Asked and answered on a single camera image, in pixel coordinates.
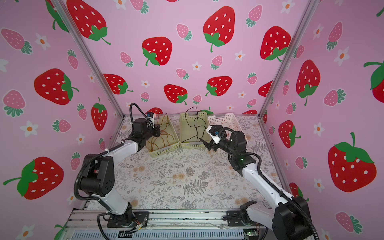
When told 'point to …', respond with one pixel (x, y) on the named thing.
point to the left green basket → (159, 143)
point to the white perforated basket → (229, 121)
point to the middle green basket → (193, 128)
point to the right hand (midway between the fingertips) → (206, 130)
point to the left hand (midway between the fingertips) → (159, 124)
